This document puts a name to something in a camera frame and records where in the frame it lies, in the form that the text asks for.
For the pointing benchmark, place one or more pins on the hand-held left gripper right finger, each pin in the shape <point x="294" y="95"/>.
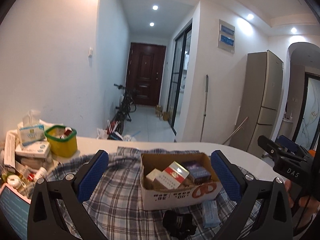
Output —
<point x="226" y="177"/>

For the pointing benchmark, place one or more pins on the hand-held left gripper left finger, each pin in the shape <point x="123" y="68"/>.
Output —
<point x="92" y="177"/>

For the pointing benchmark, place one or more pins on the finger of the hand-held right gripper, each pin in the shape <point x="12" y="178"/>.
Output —
<point x="268" y="147"/>
<point x="290" y="143"/>

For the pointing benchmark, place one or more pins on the purple box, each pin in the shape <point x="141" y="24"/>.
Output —
<point x="197" y="172"/>

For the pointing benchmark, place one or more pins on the cardboard box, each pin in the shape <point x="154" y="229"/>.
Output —
<point x="175" y="200"/>

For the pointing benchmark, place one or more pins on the white box red dots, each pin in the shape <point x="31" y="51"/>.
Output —
<point x="166" y="181"/>

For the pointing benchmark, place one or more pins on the cream white box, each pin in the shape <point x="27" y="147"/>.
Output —
<point x="153" y="175"/>

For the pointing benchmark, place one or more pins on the person's right hand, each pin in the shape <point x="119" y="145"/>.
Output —
<point x="310" y="207"/>

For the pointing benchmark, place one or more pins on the white vanity cabinet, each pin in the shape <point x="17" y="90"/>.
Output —
<point x="287" y="130"/>

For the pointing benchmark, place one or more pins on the blue plaid cloth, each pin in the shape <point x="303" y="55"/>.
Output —
<point x="117" y="195"/>

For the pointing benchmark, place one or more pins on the thin wooden stick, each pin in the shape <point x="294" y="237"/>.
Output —
<point x="235" y="130"/>

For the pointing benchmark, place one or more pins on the dark framed glass door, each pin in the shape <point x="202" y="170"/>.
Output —
<point x="310" y="110"/>

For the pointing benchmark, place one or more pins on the light blue packet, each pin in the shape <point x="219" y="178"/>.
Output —
<point x="210" y="213"/>

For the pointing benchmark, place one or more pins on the yellow plastic container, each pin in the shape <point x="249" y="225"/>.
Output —
<point x="62" y="147"/>

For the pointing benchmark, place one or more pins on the white plastic bag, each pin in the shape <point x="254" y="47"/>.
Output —
<point x="102" y="133"/>

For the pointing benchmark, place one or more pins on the beige refrigerator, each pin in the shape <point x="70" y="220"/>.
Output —
<point x="260" y="100"/>

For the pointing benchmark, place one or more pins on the dark shopping bag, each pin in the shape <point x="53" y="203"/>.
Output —
<point x="115" y="132"/>

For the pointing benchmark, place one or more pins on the small white bottle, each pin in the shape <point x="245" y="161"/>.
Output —
<point x="40" y="174"/>

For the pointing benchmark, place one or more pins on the red metal can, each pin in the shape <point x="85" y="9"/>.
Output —
<point x="67" y="131"/>

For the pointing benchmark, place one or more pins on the white blue carton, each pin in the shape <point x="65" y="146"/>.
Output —
<point x="32" y="150"/>

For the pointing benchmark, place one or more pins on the black bicycle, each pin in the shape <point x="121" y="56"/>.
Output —
<point x="125" y="110"/>

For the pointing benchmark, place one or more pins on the white tissue pack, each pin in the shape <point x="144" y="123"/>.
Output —
<point x="31" y="133"/>

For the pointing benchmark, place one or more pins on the white round device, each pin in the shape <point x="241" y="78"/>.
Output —
<point x="13" y="181"/>

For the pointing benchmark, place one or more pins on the blue pad pink edge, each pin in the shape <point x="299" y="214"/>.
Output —
<point x="12" y="210"/>

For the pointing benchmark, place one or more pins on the long white paper box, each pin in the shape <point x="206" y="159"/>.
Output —
<point x="10" y="148"/>

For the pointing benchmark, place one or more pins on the small floor cardboard boxes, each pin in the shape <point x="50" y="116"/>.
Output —
<point x="162" y="112"/>

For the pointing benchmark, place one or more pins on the black framed sliding door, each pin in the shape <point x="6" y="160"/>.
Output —
<point x="180" y="80"/>

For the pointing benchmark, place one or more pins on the dark red entrance door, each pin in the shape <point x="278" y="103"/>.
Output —
<point x="145" y="75"/>

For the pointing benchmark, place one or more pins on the grey wall electrical panel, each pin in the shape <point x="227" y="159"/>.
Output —
<point x="226" y="36"/>

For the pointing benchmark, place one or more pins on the white wall switch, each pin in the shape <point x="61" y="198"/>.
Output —
<point x="91" y="51"/>

